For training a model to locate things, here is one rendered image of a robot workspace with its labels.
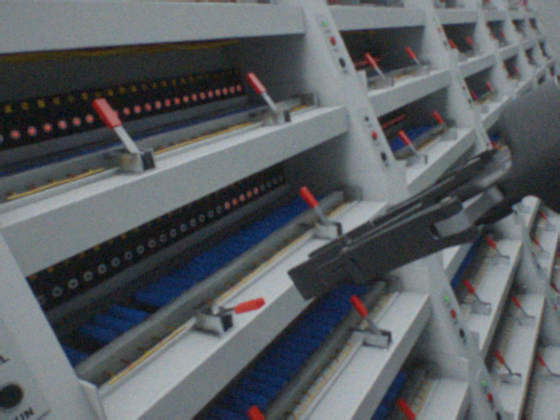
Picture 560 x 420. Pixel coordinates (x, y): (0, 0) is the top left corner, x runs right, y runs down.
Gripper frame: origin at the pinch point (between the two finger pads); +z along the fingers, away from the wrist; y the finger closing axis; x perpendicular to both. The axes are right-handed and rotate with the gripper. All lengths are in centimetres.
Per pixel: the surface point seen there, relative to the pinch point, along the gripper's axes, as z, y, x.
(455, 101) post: 17, 115, 7
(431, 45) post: 14, 115, 25
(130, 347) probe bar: 21.8, -7.7, 2.9
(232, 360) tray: 17.8, -1.1, -4.2
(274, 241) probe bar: 21.9, 19.1, 3.4
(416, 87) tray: 14, 84, 15
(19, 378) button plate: 14.9, -19.3, 6.0
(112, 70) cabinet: 29, 17, 39
